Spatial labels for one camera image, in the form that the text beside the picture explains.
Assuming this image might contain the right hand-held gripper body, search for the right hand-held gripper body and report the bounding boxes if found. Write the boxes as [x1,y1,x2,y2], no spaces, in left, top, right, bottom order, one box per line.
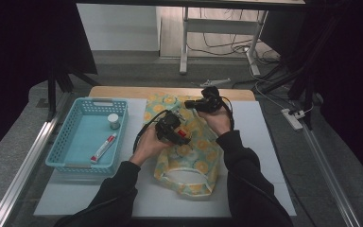
[199,79,232,114]

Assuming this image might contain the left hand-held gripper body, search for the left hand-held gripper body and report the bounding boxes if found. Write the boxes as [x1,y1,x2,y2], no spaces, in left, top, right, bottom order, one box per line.
[154,110,187,143]

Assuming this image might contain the orange floral cloth bag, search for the orange floral cloth bag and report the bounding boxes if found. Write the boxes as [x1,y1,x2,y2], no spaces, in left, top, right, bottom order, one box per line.
[143,93,231,201]

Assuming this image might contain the small jar with white lid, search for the small jar with white lid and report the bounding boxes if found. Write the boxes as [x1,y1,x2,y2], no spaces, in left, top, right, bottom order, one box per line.
[107,113,121,131]

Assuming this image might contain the white tube with red ends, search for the white tube with red ends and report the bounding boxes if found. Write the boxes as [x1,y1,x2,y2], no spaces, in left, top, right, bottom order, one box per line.
[90,132,118,165]

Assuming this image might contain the light blue plastic basket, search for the light blue plastic basket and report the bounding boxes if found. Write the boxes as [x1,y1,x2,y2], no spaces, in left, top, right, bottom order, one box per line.
[44,96,130,177]

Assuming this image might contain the person's right hand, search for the person's right hand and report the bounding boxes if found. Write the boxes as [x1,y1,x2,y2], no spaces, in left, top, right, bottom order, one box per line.
[198,105,234,137]

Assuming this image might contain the person's left hand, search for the person's left hand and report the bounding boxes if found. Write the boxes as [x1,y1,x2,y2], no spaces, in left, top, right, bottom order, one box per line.
[129,124,173,167]

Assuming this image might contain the white table mat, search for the white table mat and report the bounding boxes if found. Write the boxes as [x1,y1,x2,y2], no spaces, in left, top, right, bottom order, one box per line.
[33,97,297,218]

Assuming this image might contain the white power strip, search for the white power strip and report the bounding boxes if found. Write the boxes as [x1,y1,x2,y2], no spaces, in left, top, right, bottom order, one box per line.
[281,108,306,131]

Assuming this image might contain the black metal stand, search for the black metal stand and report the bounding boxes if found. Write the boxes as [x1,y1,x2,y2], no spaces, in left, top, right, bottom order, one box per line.
[45,62,101,123]
[258,46,329,131]

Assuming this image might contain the white partition panel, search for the white partition panel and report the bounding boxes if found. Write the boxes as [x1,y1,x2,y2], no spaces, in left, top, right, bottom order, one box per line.
[76,3,162,52]

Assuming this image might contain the dark curtain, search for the dark curtain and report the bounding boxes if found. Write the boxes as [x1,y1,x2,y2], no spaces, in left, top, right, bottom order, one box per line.
[296,0,363,194]
[0,0,98,169]

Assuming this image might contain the right hand-held gripper cable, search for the right hand-held gripper cable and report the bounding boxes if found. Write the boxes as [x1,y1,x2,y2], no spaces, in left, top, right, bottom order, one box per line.
[221,96,236,132]

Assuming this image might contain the white cable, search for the white cable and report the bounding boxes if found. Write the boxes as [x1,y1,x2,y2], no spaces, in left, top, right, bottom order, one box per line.
[249,62,315,115]

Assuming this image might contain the black floor cables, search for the black floor cables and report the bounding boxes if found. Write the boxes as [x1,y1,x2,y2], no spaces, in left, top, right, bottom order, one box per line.
[187,31,282,64]

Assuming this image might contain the white desk frame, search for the white desk frame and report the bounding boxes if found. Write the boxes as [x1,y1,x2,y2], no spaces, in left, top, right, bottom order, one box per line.
[179,6,269,77]

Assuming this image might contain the aluminium rail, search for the aluminium rail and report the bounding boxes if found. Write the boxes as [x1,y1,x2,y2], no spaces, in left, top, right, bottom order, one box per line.
[0,107,64,227]
[301,126,362,227]

